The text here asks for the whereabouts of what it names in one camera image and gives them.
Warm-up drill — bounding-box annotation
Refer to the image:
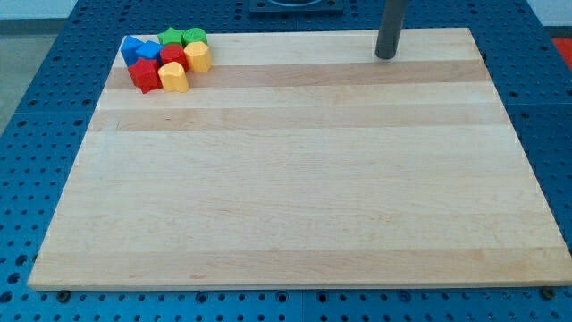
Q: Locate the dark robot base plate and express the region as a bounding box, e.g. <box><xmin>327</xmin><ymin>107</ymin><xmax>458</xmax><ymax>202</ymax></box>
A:
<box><xmin>247</xmin><ymin>0</ymin><xmax>345</xmax><ymax>14</ymax></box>

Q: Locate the red circle block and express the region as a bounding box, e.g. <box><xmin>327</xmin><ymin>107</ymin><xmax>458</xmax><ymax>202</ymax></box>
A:
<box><xmin>159</xmin><ymin>44</ymin><xmax>189</xmax><ymax>72</ymax></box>

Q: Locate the yellow heart block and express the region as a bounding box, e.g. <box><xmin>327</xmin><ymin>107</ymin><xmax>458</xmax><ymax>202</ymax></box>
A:
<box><xmin>158</xmin><ymin>62</ymin><xmax>189</xmax><ymax>92</ymax></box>

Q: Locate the green star block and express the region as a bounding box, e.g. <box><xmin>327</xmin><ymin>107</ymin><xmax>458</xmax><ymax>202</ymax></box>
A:
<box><xmin>157</xmin><ymin>27</ymin><xmax>184</xmax><ymax>46</ymax></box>

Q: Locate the wooden board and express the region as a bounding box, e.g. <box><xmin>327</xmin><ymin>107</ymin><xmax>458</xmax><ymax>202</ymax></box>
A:
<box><xmin>28</xmin><ymin>28</ymin><xmax>571</xmax><ymax>291</ymax></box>

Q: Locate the blue cube block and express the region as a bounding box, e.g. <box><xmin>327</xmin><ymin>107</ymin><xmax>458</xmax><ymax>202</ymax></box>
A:
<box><xmin>135</xmin><ymin>40</ymin><xmax>163</xmax><ymax>62</ymax></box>

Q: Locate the red star block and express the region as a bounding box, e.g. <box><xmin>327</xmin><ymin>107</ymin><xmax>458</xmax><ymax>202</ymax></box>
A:
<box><xmin>128</xmin><ymin>58</ymin><xmax>163</xmax><ymax>94</ymax></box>

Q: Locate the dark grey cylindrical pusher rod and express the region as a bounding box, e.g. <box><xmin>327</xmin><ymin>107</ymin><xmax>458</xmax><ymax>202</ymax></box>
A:
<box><xmin>375</xmin><ymin>0</ymin><xmax>408</xmax><ymax>60</ymax></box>

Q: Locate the yellow hexagon block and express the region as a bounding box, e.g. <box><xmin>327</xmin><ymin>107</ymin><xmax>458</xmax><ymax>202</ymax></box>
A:
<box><xmin>184</xmin><ymin>41</ymin><xmax>212</xmax><ymax>72</ymax></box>

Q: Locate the green circle block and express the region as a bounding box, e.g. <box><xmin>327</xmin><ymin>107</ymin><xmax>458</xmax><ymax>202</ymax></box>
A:
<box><xmin>181</xmin><ymin>27</ymin><xmax>208</xmax><ymax>46</ymax></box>

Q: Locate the blue triangle block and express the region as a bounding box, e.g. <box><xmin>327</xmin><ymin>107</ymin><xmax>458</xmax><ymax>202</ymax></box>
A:
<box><xmin>120</xmin><ymin>35</ymin><xmax>143</xmax><ymax>66</ymax></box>

